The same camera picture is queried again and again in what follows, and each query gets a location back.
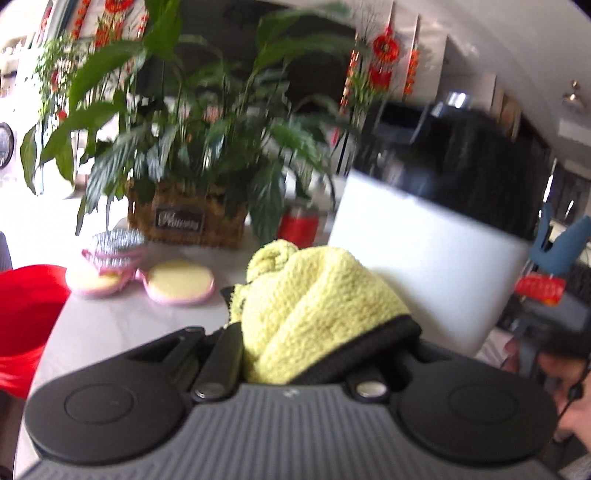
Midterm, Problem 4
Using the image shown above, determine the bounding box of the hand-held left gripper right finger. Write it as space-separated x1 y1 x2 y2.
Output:
346 342 457 400

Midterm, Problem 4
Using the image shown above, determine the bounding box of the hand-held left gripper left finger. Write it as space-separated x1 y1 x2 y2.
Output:
126 322 245 400

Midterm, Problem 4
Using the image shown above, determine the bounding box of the yellow and black cleaning cloth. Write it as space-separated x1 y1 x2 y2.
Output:
221 239 423 386

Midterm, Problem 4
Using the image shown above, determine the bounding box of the white container with black handle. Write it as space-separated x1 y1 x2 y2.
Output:
325 102 544 360

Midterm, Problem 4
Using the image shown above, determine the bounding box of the person's right hand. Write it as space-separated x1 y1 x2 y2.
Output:
537 353 591 445

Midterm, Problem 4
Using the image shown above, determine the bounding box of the blue chair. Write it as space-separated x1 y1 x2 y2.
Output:
527 202 591 278

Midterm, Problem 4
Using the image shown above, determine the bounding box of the red thermos bottle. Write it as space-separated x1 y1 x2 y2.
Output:
278 205 321 248

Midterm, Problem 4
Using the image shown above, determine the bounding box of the red plastic basin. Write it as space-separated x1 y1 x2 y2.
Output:
0 264 73 400

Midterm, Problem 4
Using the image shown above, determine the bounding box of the peace lily in wicker basket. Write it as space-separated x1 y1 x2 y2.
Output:
19 0 368 251

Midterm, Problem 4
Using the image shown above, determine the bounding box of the white washing machine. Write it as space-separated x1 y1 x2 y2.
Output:
0 121 16 168

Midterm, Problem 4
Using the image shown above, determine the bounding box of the red knot decoration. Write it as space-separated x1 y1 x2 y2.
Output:
369 25 403 92

